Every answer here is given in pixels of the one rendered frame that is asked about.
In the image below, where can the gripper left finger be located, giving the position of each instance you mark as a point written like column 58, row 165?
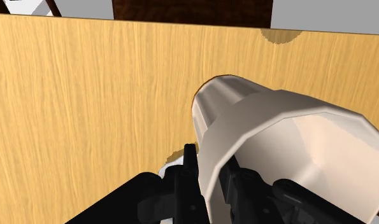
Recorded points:
column 180, row 198

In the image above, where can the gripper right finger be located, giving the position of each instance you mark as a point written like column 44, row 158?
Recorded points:
column 257, row 201

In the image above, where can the white and brown chair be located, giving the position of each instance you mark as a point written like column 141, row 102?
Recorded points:
column 24, row 6

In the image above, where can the white cup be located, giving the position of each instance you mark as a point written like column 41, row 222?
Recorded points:
column 245, row 111

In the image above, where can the light wooden table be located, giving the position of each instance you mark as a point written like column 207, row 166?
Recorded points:
column 83, row 102

